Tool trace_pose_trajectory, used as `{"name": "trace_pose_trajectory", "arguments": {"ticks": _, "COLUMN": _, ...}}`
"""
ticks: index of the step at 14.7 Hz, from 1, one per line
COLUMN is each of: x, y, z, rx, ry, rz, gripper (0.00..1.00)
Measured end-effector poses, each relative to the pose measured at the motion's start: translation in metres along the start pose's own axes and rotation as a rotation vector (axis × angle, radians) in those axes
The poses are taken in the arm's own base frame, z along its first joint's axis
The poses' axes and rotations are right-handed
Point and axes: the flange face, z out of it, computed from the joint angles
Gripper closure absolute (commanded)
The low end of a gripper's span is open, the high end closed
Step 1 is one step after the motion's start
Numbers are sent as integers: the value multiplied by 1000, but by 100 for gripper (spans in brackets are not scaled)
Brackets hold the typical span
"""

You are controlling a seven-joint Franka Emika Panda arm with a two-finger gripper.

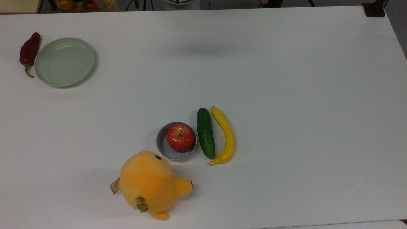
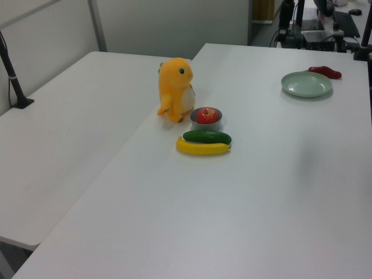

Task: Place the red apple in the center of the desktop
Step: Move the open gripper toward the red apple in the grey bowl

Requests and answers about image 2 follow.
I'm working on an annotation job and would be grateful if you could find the pale green plate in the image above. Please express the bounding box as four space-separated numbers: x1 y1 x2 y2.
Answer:
280 71 333 98

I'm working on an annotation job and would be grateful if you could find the black pole stand white band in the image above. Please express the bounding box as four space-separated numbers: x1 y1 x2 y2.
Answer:
0 28 35 110

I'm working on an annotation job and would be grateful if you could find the black electronics box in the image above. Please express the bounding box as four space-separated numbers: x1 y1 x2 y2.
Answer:
302 30 345 52

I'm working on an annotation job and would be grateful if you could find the thin black pole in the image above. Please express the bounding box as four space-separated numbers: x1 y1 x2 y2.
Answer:
295 0 305 49

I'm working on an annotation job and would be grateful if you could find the wooden cabinet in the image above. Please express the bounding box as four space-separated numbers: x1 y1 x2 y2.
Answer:
252 0 276 22

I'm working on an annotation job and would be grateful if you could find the yellow banana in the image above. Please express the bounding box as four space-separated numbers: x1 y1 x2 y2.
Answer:
175 135 232 156

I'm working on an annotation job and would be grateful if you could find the black keyboard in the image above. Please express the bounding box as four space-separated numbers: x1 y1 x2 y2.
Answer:
332 10 361 38

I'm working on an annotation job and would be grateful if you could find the green cucumber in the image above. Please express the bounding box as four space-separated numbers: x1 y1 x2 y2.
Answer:
183 130 233 145

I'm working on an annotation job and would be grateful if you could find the red chili pepper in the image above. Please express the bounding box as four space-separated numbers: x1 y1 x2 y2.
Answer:
307 66 342 80

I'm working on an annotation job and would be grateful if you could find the black clamp pole stand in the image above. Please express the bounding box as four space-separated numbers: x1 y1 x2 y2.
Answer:
353 0 372 62

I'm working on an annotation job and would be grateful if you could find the red apple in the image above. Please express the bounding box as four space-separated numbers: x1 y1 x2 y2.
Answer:
196 107 219 125

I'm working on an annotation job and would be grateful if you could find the orange plush toy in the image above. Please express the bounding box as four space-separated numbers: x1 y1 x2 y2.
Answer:
157 57 196 124

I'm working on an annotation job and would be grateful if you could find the grey round bowl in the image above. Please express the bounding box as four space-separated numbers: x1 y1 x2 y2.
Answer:
189 106 224 132

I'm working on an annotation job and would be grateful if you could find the black equipment stand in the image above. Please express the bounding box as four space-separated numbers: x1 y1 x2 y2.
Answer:
278 0 295 43

